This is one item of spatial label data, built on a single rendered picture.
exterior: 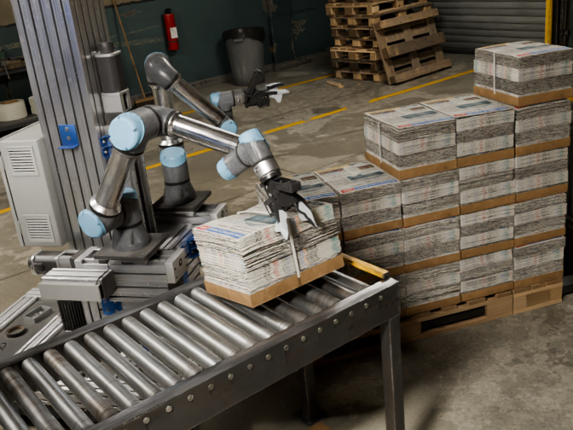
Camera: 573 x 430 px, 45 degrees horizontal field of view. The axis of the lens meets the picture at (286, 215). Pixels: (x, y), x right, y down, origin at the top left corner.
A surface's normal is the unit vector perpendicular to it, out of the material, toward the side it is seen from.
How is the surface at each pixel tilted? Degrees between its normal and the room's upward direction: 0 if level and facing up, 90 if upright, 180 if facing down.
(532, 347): 0
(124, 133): 84
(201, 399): 90
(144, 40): 90
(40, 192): 90
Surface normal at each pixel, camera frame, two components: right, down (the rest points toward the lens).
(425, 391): -0.10, -0.93
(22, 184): -0.25, 0.38
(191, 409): 0.62, 0.23
